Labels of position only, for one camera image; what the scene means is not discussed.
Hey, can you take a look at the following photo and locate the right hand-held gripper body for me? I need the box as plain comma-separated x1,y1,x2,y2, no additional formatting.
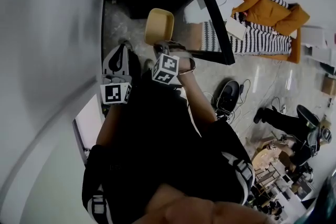
152,41,196,86

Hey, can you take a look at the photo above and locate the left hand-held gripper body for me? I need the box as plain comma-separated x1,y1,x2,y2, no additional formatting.
100,74,133,106

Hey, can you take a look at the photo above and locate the yellow plastic container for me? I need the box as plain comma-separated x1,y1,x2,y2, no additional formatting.
144,7,174,47

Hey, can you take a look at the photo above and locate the person's left forearm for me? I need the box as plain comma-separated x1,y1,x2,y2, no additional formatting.
95,103,124,148

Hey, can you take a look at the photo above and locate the person's right forearm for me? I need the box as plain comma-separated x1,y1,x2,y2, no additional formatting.
177,70,219,124

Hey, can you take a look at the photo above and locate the person's grey shoe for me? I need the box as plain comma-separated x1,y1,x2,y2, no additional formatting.
118,38,133,51
143,59,155,72

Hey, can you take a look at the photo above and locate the black framed glass table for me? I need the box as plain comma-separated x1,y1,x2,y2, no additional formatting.
101,0,236,67

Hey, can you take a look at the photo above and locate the white flat box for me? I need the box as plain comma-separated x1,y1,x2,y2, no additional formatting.
225,17,248,40

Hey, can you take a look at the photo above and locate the black white striped blanket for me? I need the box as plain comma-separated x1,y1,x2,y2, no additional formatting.
201,0,293,56

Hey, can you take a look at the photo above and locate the orange sofa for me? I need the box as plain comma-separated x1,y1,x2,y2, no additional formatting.
207,0,311,65

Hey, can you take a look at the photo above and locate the round wooden table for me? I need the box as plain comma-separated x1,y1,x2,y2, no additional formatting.
250,149,279,174

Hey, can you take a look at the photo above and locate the white furniture unit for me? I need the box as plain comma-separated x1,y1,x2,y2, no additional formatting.
299,25,336,64

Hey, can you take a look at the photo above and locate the brown cardboard box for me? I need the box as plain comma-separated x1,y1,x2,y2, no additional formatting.
321,74,336,97

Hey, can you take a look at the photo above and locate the white panel with dark frame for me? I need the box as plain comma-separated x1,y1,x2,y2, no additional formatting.
72,93,106,166

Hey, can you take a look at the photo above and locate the person's black clothing with straps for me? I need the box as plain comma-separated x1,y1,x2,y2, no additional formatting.
81,70,257,224

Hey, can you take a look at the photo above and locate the white cable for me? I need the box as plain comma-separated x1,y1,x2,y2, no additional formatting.
235,60,292,126

